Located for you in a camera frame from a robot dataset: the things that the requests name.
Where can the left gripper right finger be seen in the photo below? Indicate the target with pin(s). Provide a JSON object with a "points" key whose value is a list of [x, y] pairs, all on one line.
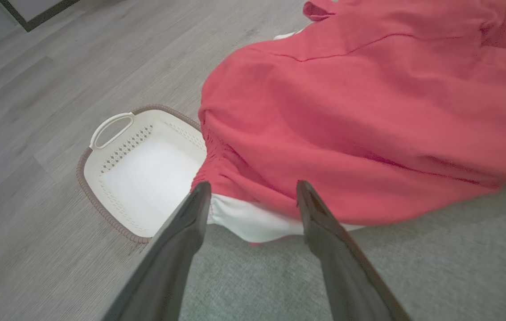
{"points": [[351, 276]]}

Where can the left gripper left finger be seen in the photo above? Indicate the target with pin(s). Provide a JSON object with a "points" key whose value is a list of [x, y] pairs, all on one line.
{"points": [[163, 267]]}

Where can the red basketball jersey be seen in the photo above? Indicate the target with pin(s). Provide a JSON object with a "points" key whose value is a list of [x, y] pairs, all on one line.
{"points": [[346, 111]]}

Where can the white plastic laundry basket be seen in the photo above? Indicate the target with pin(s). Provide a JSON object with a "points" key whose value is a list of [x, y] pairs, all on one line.
{"points": [[146, 178]]}

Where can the large grey sofa chaise cushion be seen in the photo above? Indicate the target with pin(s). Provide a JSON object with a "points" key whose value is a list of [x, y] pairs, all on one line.
{"points": [[458, 267]]}

